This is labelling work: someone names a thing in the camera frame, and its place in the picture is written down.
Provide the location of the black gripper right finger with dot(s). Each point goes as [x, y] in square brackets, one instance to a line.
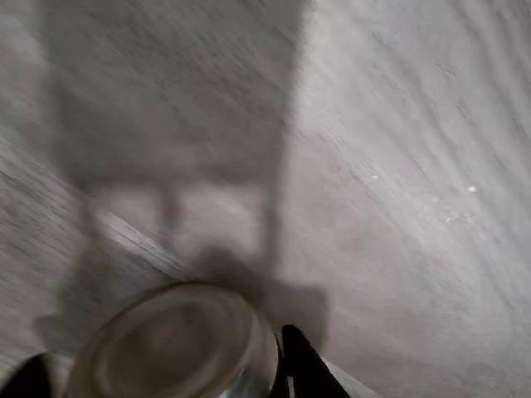
[305, 369]

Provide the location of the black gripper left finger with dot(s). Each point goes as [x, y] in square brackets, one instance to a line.
[25, 379]

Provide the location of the stainless steel cup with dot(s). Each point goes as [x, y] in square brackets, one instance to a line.
[174, 344]

